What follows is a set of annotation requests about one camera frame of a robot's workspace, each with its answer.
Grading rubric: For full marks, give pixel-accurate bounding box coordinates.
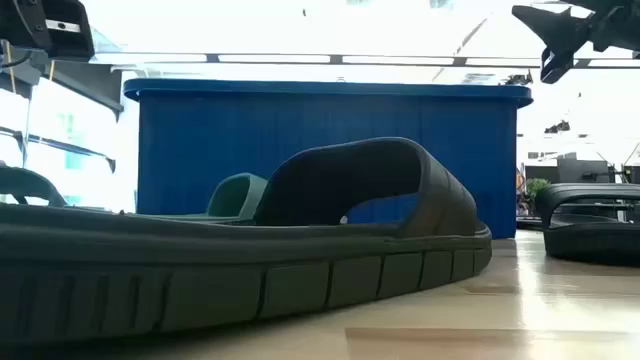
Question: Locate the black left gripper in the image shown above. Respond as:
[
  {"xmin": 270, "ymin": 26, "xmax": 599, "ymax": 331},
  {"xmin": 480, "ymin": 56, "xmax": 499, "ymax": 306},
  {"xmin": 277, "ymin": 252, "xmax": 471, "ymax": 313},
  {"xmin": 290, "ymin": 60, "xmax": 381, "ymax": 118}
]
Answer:
[{"xmin": 0, "ymin": 0, "xmax": 96, "ymax": 63}]

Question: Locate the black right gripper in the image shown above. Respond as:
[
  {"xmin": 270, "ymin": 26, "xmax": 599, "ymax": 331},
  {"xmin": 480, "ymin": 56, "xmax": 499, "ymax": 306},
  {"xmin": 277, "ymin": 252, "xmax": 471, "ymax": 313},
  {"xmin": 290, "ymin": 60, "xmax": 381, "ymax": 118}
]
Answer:
[{"xmin": 511, "ymin": 0, "xmax": 640, "ymax": 85}]

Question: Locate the black slide sandal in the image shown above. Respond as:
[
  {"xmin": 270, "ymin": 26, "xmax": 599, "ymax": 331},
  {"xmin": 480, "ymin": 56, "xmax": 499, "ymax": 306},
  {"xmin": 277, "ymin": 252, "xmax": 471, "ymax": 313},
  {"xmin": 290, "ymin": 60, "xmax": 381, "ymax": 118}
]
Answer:
[{"xmin": 533, "ymin": 182, "xmax": 640, "ymax": 267}]

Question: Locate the teal green slide sandal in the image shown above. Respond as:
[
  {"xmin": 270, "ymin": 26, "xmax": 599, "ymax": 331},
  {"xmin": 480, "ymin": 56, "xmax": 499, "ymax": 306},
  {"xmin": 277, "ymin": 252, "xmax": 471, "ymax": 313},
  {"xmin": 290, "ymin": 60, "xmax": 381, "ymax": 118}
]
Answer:
[{"xmin": 144, "ymin": 172, "xmax": 270, "ymax": 225}]

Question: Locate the large dark grey slide sandal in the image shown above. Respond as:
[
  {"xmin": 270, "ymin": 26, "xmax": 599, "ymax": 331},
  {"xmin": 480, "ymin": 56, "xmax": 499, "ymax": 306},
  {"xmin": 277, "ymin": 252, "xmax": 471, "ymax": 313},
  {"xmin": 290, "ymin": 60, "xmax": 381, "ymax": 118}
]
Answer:
[{"xmin": 0, "ymin": 136, "xmax": 494, "ymax": 350}]

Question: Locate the blue plastic bin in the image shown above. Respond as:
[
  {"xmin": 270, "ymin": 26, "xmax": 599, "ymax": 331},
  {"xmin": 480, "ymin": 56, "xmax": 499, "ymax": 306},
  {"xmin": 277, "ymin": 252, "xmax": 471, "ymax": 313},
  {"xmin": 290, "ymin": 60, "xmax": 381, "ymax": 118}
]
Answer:
[{"xmin": 123, "ymin": 77, "xmax": 534, "ymax": 240}]

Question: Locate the dark overhead beam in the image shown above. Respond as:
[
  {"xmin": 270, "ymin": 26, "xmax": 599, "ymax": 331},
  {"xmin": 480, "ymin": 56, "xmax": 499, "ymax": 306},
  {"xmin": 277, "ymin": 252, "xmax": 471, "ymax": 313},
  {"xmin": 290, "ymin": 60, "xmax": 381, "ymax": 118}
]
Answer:
[{"xmin": 0, "ymin": 47, "xmax": 125, "ymax": 122}]

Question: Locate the small black ceiling-mounted device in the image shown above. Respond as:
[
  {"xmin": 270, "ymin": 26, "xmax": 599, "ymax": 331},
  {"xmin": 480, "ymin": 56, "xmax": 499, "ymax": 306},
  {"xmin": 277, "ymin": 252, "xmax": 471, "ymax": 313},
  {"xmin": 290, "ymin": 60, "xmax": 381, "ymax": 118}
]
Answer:
[{"xmin": 543, "ymin": 119, "xmax": 572, "ymax": 135}]

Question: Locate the black computer monitor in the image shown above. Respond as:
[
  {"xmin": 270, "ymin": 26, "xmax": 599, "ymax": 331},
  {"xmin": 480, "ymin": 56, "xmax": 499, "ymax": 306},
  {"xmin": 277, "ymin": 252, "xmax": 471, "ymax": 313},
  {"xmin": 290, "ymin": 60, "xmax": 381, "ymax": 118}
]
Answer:
[{"xmin": 556, "ymin": 158, "xmax": 617, "ymax": 184}]

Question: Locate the green potted plant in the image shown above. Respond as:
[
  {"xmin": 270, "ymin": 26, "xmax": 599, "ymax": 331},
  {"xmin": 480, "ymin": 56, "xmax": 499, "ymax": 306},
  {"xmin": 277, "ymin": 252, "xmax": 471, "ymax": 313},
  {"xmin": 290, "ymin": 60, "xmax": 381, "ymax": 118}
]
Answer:
[{"xmin": 524, "ymin": 177, "xmax": 552, "ymax": 205}]

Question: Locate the long ceiling light bar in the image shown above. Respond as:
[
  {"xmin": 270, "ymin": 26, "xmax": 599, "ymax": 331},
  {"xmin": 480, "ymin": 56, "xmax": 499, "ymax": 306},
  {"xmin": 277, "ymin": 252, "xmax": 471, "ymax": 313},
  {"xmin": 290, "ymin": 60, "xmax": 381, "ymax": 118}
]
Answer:
[{"xmin": 91, "ymin": 51, "xmax": 640, "ymax": 70}]

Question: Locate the black window rail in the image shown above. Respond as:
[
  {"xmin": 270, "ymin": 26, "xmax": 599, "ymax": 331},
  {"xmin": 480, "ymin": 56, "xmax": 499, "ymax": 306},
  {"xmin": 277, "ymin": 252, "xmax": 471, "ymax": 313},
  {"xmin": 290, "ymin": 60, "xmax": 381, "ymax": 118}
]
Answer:
[{"xmin": 0, "ymin": 124, "xmax": 117, "ymax": 174}]

